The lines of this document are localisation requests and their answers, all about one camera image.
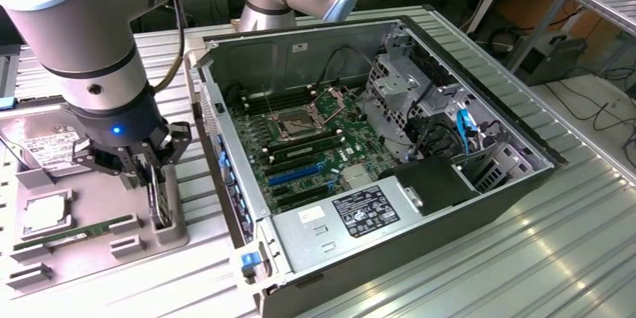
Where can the installed green RAM stick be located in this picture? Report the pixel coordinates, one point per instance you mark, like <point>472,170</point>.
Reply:
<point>305,148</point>

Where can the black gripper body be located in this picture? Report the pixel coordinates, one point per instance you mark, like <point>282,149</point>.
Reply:
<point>118,128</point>

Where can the blue expansion slot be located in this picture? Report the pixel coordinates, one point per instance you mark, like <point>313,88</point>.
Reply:
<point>293,175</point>

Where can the blue case latch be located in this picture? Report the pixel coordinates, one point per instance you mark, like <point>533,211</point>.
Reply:
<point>249,261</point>

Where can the black box on floor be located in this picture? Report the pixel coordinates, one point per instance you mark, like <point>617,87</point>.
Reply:
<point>548,59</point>

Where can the green motherboard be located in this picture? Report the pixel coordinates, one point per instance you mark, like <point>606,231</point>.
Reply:
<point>308,139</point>

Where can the black plastic air shroud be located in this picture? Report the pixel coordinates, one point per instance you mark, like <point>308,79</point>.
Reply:
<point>429,182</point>

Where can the silver hard disk drive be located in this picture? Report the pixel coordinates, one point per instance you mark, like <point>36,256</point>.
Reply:
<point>41,143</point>

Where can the silver power supply unit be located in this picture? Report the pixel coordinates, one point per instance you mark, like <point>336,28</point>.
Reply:
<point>348,221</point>

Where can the black open PC case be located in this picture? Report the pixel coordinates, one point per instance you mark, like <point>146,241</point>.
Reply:
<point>377,154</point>

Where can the grey parts rack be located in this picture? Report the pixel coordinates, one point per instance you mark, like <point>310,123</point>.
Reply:
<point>84,221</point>

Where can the CPU socket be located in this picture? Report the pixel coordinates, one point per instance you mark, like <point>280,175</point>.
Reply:
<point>297,117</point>

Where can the silver disk bay cage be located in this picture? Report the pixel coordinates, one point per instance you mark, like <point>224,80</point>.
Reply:
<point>412,91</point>

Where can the aluminium frame table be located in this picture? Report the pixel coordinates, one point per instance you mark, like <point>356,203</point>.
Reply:
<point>596,16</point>

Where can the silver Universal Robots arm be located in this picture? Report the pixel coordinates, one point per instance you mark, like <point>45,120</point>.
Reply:
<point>89,27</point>

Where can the silver CPU chip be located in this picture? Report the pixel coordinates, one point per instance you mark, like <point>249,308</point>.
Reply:
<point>45,212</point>

